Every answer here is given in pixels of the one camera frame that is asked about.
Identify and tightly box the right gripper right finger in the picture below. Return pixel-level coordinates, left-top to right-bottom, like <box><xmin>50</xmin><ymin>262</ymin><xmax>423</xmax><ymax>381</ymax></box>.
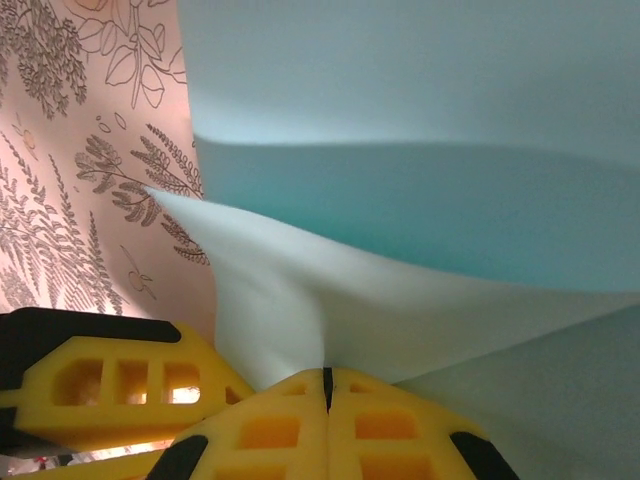
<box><xmin>328</xmin><ymin>366</ymin><xmax>522</xmax><ymax>480</ymax></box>

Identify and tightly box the light blue cloth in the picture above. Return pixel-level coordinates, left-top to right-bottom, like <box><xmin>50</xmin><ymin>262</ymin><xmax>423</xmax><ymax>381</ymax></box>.
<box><xmin>144</xmin><ymin>0</ymin><xmax>640</xmax><ymax>480</ymax></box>

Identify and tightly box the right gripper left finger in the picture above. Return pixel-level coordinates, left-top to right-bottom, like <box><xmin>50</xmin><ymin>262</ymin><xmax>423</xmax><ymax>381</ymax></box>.
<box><xmin>144</xmin><ymin>366</ymin><xmax>330</xmax><ymax>480</ymax></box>

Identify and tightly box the floral patterned table cover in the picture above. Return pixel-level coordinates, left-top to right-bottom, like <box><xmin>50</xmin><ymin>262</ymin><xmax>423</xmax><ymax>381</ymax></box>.
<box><xmin>0</xmin><ymin>0</ymin><xmax>212</xmax><ymax>324</ymax></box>

